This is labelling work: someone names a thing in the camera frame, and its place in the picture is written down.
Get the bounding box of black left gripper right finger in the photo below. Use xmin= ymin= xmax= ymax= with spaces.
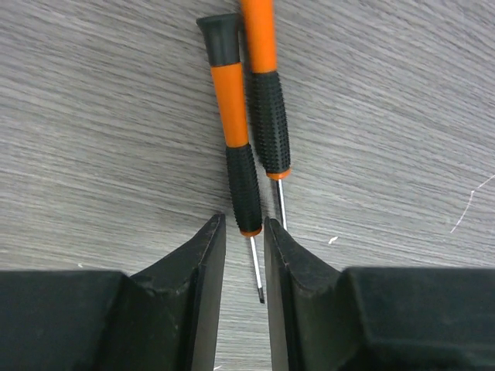
xmin=264 ymin=218 xmax=494 ymax=370

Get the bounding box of small orange black precision screwdriver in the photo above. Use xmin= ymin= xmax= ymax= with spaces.
xmin=196 ymin=13 xmax=265 ymax=303

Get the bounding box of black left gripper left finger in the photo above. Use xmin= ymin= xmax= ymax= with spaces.
xmin=1 ymin=214 xmax=226 ymax=370

